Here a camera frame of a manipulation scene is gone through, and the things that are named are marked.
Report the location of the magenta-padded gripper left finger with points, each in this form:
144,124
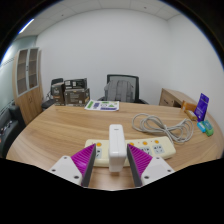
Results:
66,168

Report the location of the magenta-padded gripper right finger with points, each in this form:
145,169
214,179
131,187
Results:
156,168

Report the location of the white charger block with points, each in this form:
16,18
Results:
117,146

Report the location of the cream power strip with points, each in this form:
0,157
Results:
160,150

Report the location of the small blue box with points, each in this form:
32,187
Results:
201,127

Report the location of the small tan box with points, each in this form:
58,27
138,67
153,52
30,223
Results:
192,115

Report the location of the green box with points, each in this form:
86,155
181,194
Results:
208,128

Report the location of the small black chair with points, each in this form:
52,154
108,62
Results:
48,103

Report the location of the orange box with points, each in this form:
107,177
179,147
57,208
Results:
188,106

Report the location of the printed white paper sheet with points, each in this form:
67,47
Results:
101,105

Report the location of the low wooden side cabinet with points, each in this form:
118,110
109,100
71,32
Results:
170,96

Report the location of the large dark cardboard box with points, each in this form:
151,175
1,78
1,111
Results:
76,95

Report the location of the wooden glass-door cabinet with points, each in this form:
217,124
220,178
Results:
30,103

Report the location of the purple standing package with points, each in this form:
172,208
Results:
202,106

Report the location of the grey backpack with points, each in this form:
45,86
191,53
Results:
119,90

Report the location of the black mesh office chair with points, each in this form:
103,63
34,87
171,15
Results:
122,77

